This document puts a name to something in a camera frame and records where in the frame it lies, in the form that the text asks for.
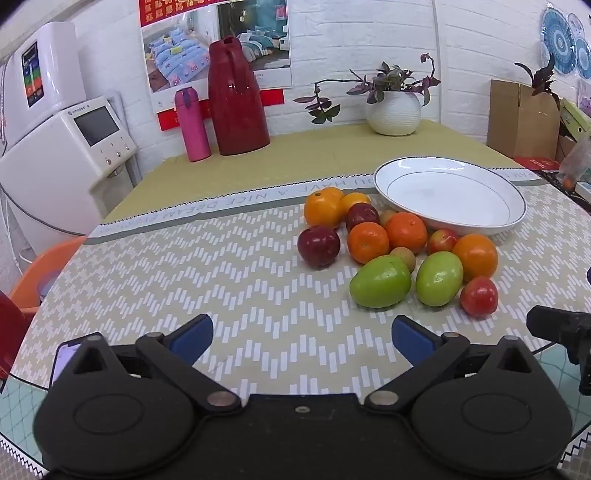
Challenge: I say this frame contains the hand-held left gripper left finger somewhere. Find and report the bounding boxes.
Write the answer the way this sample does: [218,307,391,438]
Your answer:
[69,314,242,414]

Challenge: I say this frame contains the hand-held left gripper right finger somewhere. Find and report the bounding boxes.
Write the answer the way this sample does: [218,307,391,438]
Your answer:
[365,315,539,414]

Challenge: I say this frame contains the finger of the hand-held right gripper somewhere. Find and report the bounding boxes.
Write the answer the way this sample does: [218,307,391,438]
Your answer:
[526,305,591,354]

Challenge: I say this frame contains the green mango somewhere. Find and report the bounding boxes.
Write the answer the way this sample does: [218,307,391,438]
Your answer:
[349,255,413,309]
[416,251,464,308]

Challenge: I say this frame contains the red apples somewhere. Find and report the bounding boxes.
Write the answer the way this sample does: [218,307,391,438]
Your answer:
[460,276,499,318]

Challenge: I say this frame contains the kiwi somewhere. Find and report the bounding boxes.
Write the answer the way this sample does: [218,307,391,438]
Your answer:
[390,246,417,273]

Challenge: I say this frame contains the large deep orange orange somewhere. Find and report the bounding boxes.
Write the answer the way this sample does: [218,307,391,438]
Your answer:
[451,234,499,283]

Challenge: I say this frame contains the small red tomato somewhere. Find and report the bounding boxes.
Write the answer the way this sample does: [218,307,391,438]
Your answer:
[427,228,460,254]

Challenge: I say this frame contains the deep orange tangerine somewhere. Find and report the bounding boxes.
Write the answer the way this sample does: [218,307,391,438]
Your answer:
[385,212,429,254]
[347,222,391,265]

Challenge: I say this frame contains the red apple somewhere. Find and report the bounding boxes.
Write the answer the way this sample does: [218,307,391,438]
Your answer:
[297,225,341,270]

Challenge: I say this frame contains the dark red plum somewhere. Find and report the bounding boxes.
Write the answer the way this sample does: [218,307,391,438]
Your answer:
[345,202,380,233]

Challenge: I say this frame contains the white plate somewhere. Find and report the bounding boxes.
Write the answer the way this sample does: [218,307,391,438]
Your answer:
[373,157,527,236]

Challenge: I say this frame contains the large yellow-orange orange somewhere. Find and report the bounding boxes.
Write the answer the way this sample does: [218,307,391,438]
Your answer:
[304,188,345,228]

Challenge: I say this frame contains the teal grid tablecloth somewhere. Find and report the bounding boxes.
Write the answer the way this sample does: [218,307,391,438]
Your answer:
[0,342,591,480]

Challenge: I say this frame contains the chevron patterned tablecloth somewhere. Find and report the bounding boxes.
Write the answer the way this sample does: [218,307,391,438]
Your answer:
[11,119,591,398]

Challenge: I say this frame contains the smartphone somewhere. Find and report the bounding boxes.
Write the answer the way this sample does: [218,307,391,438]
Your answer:
[50,332,88,388]

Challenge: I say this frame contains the red envelope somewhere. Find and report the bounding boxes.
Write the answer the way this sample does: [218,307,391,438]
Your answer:
[513,156,561,172]

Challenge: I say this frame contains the clear plastic bag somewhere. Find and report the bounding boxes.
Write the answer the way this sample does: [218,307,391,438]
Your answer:
[556,138,591,190]

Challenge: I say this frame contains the orange plastic chair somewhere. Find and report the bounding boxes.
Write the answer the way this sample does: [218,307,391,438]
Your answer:
[8,235,88,315]

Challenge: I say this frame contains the dark red object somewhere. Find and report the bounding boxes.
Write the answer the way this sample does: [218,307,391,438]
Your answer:
[0,291,35,379]

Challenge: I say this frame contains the green box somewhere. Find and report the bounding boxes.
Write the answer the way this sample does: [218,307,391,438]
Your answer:
[558,98,591,139]

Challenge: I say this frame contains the pink bottle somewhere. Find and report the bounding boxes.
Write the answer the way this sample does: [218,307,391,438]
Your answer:
[174,86,212,162]

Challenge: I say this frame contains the cardboard box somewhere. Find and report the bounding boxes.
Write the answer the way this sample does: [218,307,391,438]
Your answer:
[487,79,561,160]

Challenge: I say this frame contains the white machine with screen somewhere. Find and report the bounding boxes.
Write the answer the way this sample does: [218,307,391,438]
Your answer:
[0,90,139,245]

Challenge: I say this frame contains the purple plant in white pot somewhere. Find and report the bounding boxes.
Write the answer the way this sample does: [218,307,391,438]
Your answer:
[293,53,441,137]

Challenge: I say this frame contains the red thermos jug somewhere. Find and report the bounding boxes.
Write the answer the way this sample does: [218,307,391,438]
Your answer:
[208,37,271,156]

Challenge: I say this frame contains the dark purple plant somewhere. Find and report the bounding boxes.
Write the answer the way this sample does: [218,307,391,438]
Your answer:
[515,53,561,109]

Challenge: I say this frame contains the medium blue paper fan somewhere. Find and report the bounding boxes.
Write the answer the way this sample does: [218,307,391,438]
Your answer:
[575,37,591,79]

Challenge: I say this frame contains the small blue paper fan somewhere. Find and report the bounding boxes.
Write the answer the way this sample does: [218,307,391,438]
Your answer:
[567,13,586,47]

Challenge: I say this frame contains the white water purifier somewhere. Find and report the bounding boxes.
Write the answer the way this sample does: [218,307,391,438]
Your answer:
[0,22,88,144]

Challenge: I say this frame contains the blue decorative wall plates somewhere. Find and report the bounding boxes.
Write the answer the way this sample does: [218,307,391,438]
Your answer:
[541,7,578,75]

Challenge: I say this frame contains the white wall pipe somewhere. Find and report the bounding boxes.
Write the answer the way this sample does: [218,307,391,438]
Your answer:
[431,0,444,125]

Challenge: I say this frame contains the wall poster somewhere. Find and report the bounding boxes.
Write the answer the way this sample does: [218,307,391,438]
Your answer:
[137,0,294,132]

